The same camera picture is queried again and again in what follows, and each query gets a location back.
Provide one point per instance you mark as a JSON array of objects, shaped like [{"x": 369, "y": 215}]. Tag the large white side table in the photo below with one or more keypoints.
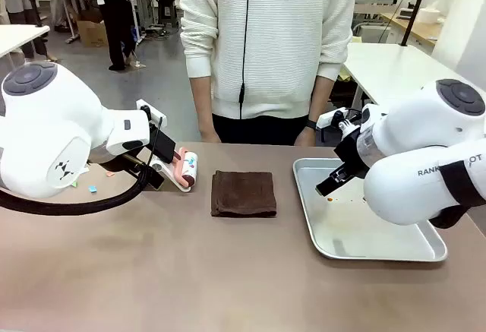
[{"x": 395, "y": 66}]

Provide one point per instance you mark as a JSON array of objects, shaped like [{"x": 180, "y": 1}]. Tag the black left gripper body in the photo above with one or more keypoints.
[{"x": 127, "y": 160}]

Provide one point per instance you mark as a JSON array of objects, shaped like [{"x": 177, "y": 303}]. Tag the person's left forearm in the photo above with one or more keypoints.
[{"x": 320, "y": 98}]

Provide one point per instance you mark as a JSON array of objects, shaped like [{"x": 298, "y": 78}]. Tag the small white side table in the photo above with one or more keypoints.
[{"x": 19, "y": 35}]

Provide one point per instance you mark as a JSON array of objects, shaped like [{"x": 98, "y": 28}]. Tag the bystander in black trousers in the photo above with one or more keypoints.
[{"x": 115, "y": 20}]

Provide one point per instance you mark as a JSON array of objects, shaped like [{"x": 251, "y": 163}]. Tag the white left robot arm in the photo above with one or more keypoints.
[{"x": 49, "y": 134}]

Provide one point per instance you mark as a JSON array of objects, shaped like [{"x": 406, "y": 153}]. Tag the person's black trousers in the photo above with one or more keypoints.
[{"x": 262, "y": 130}]

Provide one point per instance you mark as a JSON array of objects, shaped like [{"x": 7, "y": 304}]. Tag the brown cloth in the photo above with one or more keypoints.
[{"x": 243, "y": 194}]

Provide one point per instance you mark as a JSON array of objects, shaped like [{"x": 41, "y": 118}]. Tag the white roller stand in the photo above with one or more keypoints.
[{"x": 171, "y": 174}]

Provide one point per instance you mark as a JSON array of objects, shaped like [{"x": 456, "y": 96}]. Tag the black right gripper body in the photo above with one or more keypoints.
[{"x": 351, "y": 151}]

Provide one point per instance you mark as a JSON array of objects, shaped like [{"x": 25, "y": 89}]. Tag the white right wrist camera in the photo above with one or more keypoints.
[{"x": 330, "y": 117}]

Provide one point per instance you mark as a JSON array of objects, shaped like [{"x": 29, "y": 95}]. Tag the black stand pole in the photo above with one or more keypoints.
[{"x": 415, "y": 5}]

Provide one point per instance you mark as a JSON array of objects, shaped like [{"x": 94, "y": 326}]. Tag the person's right forearm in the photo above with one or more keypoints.
[{"x": 203, "y": 104}]

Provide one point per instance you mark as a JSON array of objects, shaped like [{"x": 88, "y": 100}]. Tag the person's right hand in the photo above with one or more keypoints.
[{"x": 210, "y": 137}]

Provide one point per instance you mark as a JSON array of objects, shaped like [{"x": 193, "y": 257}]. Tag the black chair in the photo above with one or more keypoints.
[{"x": 166, "y": 1}]

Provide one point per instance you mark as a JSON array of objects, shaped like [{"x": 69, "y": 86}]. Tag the person's left hand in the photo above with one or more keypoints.
[{"x": 305, "y": 137}]

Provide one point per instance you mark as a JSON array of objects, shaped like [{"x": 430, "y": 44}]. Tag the metal tray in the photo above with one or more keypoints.
[{"x": 341, "y": 229}]

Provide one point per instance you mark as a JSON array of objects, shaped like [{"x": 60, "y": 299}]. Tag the person's white knit sweater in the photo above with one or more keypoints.
[{"x": 281, "y": 39}]

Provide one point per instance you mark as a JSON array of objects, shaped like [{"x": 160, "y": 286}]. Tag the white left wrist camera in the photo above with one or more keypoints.
[{"x": 152, "y": 109}]

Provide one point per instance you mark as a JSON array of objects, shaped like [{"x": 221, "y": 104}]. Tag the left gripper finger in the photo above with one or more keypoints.
[
  {"x": 155, "y": 178},
  {"x": 165, "y": 145}
]

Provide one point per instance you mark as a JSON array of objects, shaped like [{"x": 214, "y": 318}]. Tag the wooden desk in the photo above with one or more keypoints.
[{"x": 421, "y": 30}]

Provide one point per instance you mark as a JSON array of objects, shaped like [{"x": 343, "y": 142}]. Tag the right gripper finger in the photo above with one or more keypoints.
[
  {"x": 326, "y": 187},
  {"x": 341, "y": 170}
]

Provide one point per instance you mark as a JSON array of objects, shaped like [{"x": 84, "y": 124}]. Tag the blue paper scrap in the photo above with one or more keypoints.
[{"x": 92, "y": 188}]

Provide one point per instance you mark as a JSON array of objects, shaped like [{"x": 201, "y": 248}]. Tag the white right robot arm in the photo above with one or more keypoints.
[{"x": 421, "y": 149}]

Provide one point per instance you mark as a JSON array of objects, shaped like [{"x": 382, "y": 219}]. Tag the white tissue roll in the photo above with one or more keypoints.
[{"x": 430, "y": 16}]

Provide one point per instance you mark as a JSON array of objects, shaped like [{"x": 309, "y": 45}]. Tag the black wristwatch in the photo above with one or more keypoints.
[{"x": 311, "y": 124}]

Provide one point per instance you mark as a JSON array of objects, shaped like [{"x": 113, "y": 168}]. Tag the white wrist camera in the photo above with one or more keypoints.
[
  {"x": 330, "y": 117},
  {"x": 152, "y": 109}
]

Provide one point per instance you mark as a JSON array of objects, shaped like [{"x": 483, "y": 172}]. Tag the cardboard box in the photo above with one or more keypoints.
[{"x": 91, "y": 33}]

